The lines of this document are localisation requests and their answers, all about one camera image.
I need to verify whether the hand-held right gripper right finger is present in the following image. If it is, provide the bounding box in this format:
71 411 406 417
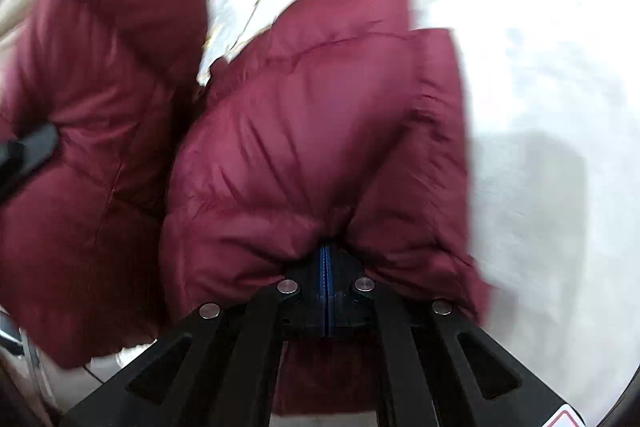
326 245 587 427

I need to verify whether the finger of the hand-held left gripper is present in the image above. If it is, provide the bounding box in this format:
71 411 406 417
0 122 62 204

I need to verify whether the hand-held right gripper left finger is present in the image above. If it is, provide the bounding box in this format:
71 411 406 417
59 245 329 427

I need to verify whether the maroon puffer jacket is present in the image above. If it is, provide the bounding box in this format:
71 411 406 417
0 0 495 418

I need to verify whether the floral fleece blanket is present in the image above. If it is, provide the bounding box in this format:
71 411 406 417
196 0 640 427

